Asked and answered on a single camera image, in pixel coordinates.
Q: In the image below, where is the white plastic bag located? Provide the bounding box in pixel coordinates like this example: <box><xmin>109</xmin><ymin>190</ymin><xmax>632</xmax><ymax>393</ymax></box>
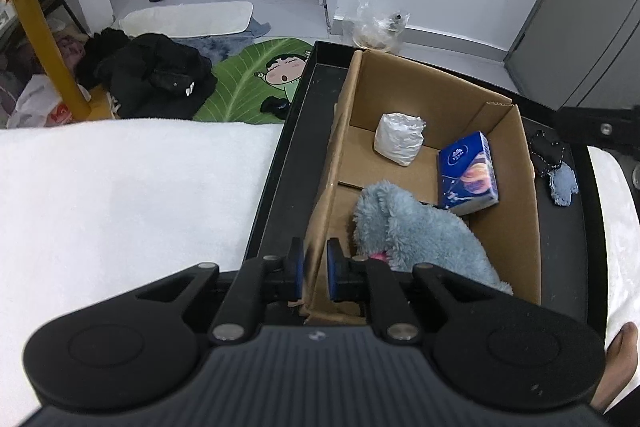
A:
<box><xmin>6</xmin><ymin>75</ymin><xmax>74</xmax><ymax>129</ymax></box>

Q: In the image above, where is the grey door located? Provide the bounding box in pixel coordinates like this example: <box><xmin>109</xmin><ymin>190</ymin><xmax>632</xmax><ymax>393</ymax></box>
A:
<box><xmin>506</xmin><ymin>0</ymin><xmax>639</xmax><ymax>109</ymax></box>

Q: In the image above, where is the black stitched plush toy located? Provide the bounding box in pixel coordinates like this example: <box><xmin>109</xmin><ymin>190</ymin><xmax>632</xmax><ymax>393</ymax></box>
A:
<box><xmin>528</xmin><ymin>130</ymin><xmax>566</xmax><ymax>178</ymax></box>

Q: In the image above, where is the green leaf cartoon rug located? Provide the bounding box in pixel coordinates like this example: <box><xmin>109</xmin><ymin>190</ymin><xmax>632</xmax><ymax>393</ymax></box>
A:
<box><xmin>193</xmin><ymin>38</ymin><xmax>311</xmax><ymax>124</ymax></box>

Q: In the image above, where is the small blue denim plush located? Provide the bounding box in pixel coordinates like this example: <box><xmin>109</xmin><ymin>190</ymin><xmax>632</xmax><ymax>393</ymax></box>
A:
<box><xmin>548</xmin><ymin>161</ymin><xmax>579</xmax><ymax>207</ymax></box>

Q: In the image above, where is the white floor mat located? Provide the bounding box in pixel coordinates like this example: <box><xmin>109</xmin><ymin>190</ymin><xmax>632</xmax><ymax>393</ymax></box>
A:
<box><xmin>119</xmin><ymin>1</ymin><xmax>254</xmax><ymax>38</ymax></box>

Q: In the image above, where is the grey fluffy plush toy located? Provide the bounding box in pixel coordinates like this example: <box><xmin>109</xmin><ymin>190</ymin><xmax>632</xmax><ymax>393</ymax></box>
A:
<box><xmin>352</xmin><ymin>181</ymin><xmax>513</xmax><ymax>295</ymax></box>

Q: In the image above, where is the brown cardboard box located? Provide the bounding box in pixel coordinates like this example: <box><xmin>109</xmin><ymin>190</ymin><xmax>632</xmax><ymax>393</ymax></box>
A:
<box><xmin>303</xmin><ymin>50</ymin><xmax>541</xmax><ymax>323</ymax></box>

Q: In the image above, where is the yellow round table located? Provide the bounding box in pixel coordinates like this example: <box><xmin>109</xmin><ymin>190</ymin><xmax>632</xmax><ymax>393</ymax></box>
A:
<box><xmin>11</xmin><ymin>0</ymin><xmax>91</xmax><ymax>121</ymax></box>

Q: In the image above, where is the white tissue pack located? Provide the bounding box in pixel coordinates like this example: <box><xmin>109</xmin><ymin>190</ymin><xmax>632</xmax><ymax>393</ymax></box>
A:
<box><xmin>373</xmin><ymin>113</ymin><xmax>426</xmax><ymax>167</ymax></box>

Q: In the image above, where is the black clothes pile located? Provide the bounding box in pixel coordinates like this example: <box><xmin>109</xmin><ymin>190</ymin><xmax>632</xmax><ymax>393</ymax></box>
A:
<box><xmin>74</xmin><ymin>28</ymin><xmax>217</xmax><ymax>119</ymax></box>

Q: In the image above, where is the black tray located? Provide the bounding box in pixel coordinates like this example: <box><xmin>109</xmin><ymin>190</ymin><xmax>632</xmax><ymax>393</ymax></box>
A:
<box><xmin>246</xmin><ymin>42</ymin><xmax>608</xmax><ymax>331</ymax></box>

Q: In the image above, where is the blue tissue pack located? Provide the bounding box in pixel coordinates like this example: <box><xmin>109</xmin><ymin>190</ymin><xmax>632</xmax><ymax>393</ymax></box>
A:
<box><xmin>438</xmin><ymin>131</ymin><xmax>499</xmax><ymax>217</ymax></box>

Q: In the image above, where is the clear plastic bag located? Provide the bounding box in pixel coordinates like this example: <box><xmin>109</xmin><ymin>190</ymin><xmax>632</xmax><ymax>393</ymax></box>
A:
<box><xmin>348</xmin><ymin>0</ymin><xmax>410</xmax><ymax>52</ymax></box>

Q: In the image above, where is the person's right hand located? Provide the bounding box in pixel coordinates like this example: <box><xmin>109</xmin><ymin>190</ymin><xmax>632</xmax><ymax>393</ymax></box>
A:
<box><xmin>590</xmin><ymin>322</ymin><xmax>638</xmax><ymax>412</ymax></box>

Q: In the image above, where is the grey blue fluffy rug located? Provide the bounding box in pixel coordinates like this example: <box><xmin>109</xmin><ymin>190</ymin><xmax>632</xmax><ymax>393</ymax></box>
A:
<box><xmin>175</xmin><ymin>18</ymin><xmax>271</xmax><ymax>65</ymax></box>

